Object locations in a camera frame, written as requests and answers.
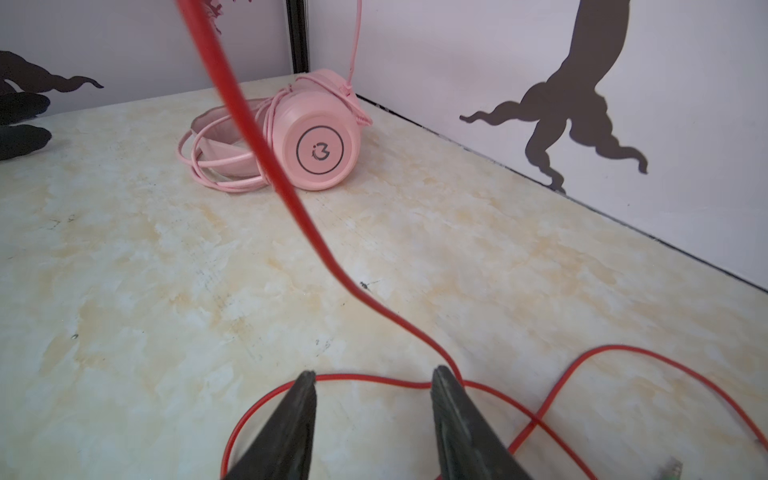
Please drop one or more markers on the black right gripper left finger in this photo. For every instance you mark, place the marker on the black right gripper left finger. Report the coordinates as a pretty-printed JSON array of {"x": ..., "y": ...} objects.
[{"x": 283, "y": 448}]

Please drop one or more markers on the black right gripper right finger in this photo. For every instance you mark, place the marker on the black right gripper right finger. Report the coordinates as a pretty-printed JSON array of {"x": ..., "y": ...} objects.
[{"x": 467, "y": 446}]

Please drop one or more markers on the metal tongs black tips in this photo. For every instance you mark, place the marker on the metal tongs black tips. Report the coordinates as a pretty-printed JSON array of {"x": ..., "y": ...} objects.
[{"x": 19, "y": 139}]

